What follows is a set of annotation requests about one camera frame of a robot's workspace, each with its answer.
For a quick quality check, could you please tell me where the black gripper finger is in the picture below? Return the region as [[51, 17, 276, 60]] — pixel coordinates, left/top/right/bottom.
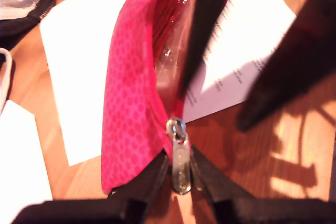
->
[[177, 0, 236, 99], [236, 19, 336, 132], [190, 145, 253, 204], [107, 150, 170, 204]]

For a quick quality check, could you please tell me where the silver zipper pull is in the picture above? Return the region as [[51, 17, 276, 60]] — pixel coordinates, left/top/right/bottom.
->
[[165, 116, 192, 196]]

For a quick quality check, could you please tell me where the red zip pouch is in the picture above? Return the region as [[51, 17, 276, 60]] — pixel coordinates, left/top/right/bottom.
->
[[101, 0, 200, 196]]

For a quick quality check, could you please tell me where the white printed letter sheet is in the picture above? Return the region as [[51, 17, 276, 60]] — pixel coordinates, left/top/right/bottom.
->
[[39, 0, 297, 167]]

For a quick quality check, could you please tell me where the white LeRobot paper sheet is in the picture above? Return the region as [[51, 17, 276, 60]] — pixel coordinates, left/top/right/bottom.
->
[[0, 100, 53, 224]]

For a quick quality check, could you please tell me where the black grey hooded jacket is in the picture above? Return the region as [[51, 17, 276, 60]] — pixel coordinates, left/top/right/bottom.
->
[[0, 0, 57, 114]]

